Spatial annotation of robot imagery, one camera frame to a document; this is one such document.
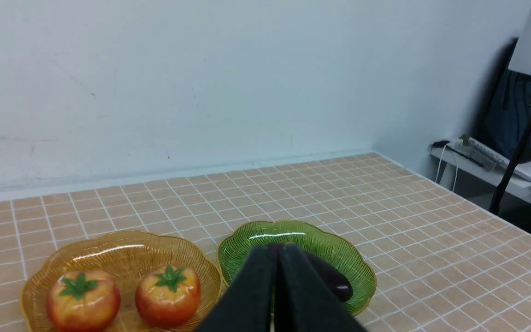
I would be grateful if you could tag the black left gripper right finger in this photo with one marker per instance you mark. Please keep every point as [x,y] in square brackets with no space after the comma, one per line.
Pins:
[304,303]

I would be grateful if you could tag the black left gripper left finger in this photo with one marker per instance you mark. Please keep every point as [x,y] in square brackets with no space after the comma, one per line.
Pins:
[246,304]

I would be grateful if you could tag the dark purple toy eggplant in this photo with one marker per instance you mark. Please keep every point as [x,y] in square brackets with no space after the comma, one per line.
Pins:
[335,281]

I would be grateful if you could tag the red orange toy tomato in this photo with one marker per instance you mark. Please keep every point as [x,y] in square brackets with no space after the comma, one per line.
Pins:
[83,301]
[168,297]

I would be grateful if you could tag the green ribbed glass plate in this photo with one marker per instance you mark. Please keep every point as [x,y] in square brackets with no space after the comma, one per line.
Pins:
[333,249]

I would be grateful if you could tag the amber ribbed glass plate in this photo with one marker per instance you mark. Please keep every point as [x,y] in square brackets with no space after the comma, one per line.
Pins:
[127,256]

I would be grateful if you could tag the beige checked tablecloth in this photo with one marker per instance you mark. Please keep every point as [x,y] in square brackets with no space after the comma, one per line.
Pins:
[442,263]

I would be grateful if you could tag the white power strip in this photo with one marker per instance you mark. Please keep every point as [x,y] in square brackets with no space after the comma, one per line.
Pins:
[488,158]

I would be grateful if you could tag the black tripod stand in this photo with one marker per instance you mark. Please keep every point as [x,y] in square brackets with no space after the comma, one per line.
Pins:
[498,195]

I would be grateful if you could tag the white side table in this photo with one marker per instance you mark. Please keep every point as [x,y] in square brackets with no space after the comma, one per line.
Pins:
[517,186]

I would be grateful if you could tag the dark blue hanging bag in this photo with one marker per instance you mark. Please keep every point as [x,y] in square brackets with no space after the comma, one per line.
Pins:
[506,114]

